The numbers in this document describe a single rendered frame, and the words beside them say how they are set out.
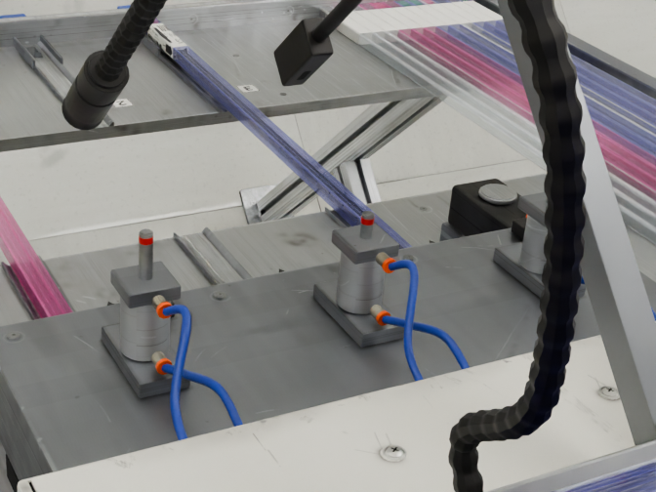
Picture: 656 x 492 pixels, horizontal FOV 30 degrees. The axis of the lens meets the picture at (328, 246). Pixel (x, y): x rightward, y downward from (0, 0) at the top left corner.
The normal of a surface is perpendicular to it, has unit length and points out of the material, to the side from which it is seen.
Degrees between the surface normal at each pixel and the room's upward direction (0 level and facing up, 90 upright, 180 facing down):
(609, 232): 0
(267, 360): 47
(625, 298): 0
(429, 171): 0
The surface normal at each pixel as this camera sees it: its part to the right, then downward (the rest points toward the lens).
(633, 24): 0.40, -0.26
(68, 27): 0.47, 0.45
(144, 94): 0.07, -0.88
